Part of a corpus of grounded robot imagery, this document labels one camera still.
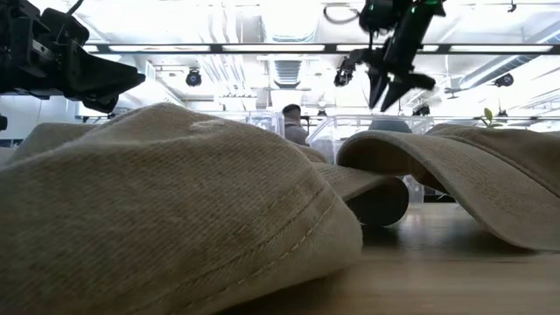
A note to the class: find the small green plant sprout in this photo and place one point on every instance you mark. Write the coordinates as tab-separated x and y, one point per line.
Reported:
488	116

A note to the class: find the dark wall screen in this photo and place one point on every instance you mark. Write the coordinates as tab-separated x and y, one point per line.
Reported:
9	142

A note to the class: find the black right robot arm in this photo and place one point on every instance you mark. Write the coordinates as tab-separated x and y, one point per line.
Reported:
415	19

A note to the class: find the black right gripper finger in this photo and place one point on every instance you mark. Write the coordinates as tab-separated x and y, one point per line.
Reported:
377	85
404	85

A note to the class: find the black ceiling spotlight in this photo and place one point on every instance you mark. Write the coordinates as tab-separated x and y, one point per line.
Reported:
421	110
504	80
343	75
193	78

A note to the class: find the dark grey cap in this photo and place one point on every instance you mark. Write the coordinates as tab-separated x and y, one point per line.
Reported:
389	127

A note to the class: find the person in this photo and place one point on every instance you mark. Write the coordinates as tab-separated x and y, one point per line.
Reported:
294	127

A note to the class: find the ceiling air vent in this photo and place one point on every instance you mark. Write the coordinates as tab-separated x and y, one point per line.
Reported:
287	72

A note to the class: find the clear plastic bin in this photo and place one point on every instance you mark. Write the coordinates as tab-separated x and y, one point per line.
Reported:
267	122
328	135

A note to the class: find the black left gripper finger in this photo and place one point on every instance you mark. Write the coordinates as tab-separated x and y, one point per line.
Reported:
105	74
101	104

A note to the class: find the black overhead frame bar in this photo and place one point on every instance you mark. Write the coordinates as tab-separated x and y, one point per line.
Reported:
330	48

